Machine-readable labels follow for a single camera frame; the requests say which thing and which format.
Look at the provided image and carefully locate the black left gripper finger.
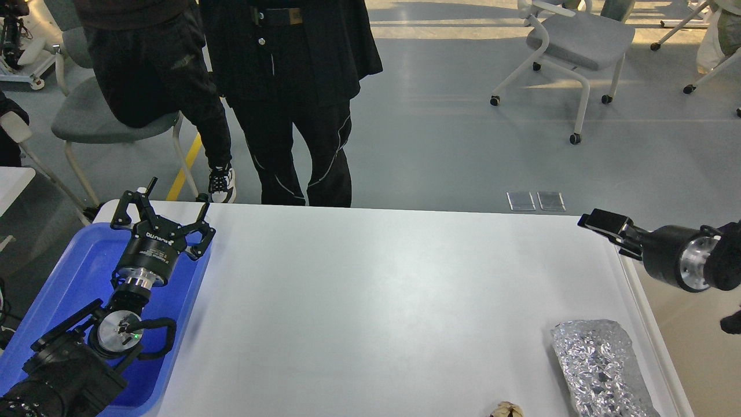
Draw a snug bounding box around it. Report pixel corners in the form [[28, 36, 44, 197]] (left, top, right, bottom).
[[174, 203, 215, 261], [109, 177, 158, 234]]

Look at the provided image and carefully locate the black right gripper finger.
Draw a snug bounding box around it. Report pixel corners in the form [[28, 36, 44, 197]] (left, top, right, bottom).
[[614, 235, 643, 261], [577, 208, 637, 243]]

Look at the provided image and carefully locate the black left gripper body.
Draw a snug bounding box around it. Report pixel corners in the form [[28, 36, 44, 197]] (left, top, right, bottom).
[[112, 221, 194, 288]]

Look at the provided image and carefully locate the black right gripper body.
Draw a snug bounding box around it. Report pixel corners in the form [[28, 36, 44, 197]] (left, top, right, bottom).
[[625, 225, 724, 293]]

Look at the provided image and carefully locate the silver foil bag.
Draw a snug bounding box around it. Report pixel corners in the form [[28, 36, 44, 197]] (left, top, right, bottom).
[[550, 319, 659, 416]]

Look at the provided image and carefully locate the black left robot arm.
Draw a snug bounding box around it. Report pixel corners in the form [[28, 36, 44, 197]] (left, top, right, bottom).
[[2, 180, 215, 416]]

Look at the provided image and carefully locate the right metal floor plate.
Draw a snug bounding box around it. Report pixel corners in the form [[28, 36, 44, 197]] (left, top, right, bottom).
[[537, 192, 566, 212]]

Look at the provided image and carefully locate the metal floor plate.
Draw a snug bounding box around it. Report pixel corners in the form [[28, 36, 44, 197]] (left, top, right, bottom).
[[506, 192, 535, 211], [537, 192, 566, 212]]

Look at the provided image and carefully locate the left metal floor plate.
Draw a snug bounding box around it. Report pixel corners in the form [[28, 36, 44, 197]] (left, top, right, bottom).
[[506, 192, 535, 211]]

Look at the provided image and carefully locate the grey chair left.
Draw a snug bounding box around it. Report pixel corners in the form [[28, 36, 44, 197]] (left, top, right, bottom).
[[45, 1, 199, 208]]

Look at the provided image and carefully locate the white plastic bin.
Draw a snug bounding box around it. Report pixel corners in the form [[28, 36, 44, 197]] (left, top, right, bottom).
[[628, 258, 740, 416]]

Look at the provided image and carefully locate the white side table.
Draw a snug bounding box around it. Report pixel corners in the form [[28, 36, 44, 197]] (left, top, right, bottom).
[[1, 166, 35, 216]]

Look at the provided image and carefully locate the person in black trousers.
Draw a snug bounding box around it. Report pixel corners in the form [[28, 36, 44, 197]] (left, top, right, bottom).
[[74, 1, 236, 203]]

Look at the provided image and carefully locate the grey white wheeled chair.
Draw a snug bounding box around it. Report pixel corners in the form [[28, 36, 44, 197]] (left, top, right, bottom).
[[490, 1, 635, 145]]

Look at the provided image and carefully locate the small brown crumpled item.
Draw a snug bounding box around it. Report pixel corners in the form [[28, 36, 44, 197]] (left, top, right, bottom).
[[489, 401, 524, 417]]

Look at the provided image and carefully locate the person in black jacket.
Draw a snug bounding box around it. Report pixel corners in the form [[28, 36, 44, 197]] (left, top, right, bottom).
[[200, 1, 382, 207]]

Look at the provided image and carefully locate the person in green jeans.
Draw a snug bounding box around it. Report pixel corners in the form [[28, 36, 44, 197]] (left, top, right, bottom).
[[562, 0, 635, 22]]

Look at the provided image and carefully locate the white equipment stand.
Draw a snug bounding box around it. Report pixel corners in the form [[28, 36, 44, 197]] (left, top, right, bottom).
[[1, 1, 64, 90]]

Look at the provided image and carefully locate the white chair far right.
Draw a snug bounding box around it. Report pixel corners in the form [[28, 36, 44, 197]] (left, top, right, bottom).
[[650, 1, 739, 94]]

